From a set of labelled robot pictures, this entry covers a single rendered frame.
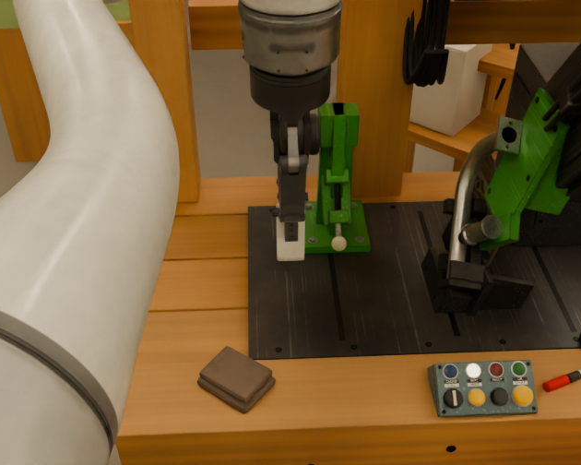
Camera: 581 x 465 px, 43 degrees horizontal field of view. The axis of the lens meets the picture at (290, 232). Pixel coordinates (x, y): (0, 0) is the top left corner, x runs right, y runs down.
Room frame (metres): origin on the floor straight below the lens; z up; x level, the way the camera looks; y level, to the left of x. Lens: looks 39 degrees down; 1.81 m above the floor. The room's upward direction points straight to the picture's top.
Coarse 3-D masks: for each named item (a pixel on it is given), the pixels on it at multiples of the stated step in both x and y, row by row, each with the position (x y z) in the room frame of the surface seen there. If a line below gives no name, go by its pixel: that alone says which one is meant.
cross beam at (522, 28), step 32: (192, 0) 1.39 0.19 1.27; (224, 0) 1.39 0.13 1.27; (512, 0) 1.39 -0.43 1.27; (544, 0) 1.39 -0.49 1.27; (576, 0) 1.40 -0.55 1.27; (192, 32) 1.36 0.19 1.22; (224, 32) 1.36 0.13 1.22; (448, 32) 1.38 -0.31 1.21; (480, 32) 1.39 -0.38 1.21; (512, 32) 1.39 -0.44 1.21; (544, 32) 1.39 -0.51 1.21; (576, 32) 1.40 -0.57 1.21
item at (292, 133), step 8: (288, 128) 0.59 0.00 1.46; (296, 128) 0.59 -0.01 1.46; (288, 136) 0.58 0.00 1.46; (296, 136) 0.58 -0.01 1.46; (288, 144) 0.58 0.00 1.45; (296, 144) 0.58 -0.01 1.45; (288, 152) 0.58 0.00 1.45; (296, 152) 0.57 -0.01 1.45; (296, 160) 0.56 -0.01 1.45; (296, 168) 0.56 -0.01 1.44
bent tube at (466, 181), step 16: (512, 128) 1.02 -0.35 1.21; (480, 144) 1.06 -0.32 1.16; (496, 144) 1.00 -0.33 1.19; (512, 144) 1.00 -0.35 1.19; (480, 160) 1.06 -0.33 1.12; (464, 176) 1.07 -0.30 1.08; (464, 192) 1.05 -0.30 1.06; (464, 208) 1.03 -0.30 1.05; (464, 224) 1.00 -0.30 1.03; (448, 256) 0.97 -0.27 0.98; (464, 256) 0.96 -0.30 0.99; (448, 272) 0.94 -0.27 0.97
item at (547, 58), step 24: (528, 48) 1.25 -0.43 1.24; (552, 48) 1.25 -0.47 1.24; (528, 72) 1.20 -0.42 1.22; (552, 72) 1.15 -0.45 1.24; (528, 96) 1.17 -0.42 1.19; (528, 216) 1.10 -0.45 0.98; (552, 216) 1.09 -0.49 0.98; (576, 216) 1.10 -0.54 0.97; (528, 240) 1.10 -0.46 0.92; (552, 240) 1.10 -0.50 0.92; (576, 240) 1.10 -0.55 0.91
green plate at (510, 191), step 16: (544, 96) 1.01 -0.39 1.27; (528, 112) 1.03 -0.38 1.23; (544, 112) 0.99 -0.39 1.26; (528, 128) 1.00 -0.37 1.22; (560, 128) 0.93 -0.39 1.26; (528, 144) 0.98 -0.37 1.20; (544, 144) 0.94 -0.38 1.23; (560, 144) 0.92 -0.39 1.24; (512, 160) 1.00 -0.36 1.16; (528, 160) 0.96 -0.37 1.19; (544, 160) 0.92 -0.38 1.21; (496, 176) 1.02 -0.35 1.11; (512, 176) 0.98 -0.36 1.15; (528, 176) 0.93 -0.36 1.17; (544, 176) 0.94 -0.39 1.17; (496, 192) 1.00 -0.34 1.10; (512, 192) 0.96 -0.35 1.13; (528, 192) 0.92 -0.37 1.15; (544, 192) 0.94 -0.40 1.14; (560, 192) 0.94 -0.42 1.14; (496, 208) 0.97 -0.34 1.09; (512, 208) 0.93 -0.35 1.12; (528, 208) 0.93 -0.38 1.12; (544, 208) 0.94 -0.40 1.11; (560, 208) 0.94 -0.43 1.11
